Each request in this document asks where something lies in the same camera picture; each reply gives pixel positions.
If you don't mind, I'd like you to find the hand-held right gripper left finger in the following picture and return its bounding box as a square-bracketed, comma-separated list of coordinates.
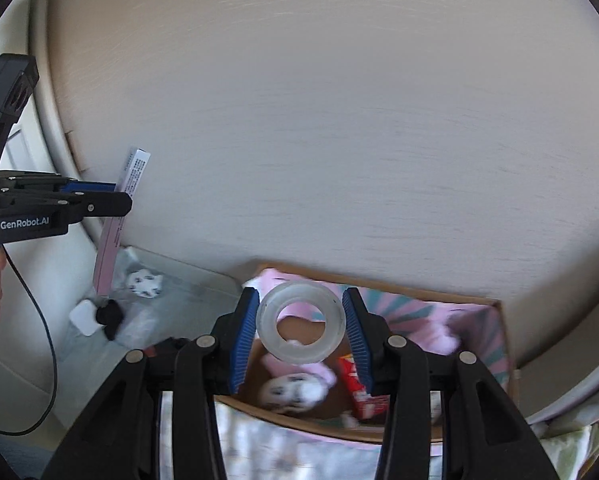
[40, 287, 261, 480]

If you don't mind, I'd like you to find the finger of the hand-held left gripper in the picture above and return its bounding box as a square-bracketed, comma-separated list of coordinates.
[60, 176, 120, 196]
[54, 191, 133, 221]

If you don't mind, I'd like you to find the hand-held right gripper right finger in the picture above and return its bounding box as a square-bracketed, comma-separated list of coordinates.
[342, 287, 560, 480]

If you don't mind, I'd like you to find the clear tape roll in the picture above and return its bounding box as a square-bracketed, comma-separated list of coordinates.
[256, 280, 350, 365]

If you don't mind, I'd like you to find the long pink box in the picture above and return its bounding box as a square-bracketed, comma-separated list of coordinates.
[92, 146, 152, 297]

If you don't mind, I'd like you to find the red snack box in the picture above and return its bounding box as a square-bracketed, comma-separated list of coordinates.
[337, 354, 390, 420]

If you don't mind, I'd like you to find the panda print sock ball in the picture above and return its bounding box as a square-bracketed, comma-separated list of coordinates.
[124, 269, 163, 300]
[260, 372, 327, 413]

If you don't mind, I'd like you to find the cardboard box with pink print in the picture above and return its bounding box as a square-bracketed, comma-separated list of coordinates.
[214, 260, 521, 443]

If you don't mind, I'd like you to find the floral blue cloth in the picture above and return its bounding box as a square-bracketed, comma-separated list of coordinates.
[62, 245, 445, 480]

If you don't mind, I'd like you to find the white cabinet door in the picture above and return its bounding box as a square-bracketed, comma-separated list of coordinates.
[0, 0, 100, 281]

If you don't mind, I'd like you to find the black scrunchie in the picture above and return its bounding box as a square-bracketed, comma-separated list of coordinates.
[96, 299, 126, 342]

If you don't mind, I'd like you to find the white charger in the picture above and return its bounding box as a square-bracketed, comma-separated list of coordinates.
[68, 299, 103, 337]

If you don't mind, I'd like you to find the green striped cloth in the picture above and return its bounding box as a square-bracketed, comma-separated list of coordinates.
[529, 400, 599, 480]

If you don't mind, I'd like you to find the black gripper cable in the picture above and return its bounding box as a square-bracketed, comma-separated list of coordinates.
[0, 245, 59, 436]

